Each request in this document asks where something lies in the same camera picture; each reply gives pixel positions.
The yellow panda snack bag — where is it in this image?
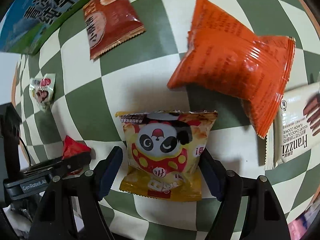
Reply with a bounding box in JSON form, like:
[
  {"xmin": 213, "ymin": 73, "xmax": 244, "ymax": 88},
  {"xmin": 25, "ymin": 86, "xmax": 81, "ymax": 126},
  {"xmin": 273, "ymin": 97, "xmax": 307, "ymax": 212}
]
[{"xmin": 116, "ymin": 111, "xmax": 218, "ymax": 202}]

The bright orange snack bag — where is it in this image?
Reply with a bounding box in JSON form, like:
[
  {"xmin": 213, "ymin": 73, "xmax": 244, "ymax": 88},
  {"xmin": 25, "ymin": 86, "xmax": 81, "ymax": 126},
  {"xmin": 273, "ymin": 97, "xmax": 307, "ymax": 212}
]
[{"xmin": 167, "ymin": 0, "xmax": 296, "ymax": 138}]

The red-brown snack bag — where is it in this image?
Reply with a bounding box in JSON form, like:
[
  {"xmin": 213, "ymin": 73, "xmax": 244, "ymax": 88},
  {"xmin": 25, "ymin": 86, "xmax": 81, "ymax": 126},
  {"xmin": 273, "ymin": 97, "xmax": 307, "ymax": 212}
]
[{"xmin": 82, "ymin": 0, "xmax": 146, "ymax": 60}]

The cardboard box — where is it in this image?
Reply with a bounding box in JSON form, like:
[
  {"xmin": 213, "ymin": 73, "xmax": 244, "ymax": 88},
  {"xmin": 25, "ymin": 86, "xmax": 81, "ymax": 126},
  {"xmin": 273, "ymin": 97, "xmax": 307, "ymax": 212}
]
[{"xmin": 1, "ymin": 0, "xmax": 89, "ymax": 55}]

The small red snack packet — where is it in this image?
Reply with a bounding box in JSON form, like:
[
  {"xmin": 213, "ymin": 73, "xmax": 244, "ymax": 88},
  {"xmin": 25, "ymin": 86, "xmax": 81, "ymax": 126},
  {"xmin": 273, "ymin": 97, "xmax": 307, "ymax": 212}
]
[{"xmin": 62, "ymin": 135, "xmax": 91, "ymax": 176}]

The white Franzzi cookie pack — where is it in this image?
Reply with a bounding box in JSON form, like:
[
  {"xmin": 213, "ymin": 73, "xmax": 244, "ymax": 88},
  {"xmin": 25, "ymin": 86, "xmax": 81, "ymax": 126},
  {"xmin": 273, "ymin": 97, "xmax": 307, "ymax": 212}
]
[{"xmin": 264, "ymin": 82, "xmax": 319, "ymax": 171}]

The green white checkered rug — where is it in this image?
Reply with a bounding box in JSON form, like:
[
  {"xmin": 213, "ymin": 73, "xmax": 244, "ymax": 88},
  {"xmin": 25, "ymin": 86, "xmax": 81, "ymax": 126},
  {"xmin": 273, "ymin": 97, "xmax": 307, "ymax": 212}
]
[{"xmin": 15, "ymin": 0, "xmax": 319, "ymax": 239}]

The small white candy packet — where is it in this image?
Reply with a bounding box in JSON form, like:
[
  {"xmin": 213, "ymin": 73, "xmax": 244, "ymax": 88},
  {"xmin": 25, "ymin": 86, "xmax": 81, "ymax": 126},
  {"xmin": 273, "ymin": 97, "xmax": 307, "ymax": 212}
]
[{"xmin": 29, "ymin": 73, "xmax": 56, "ymax": 112}]

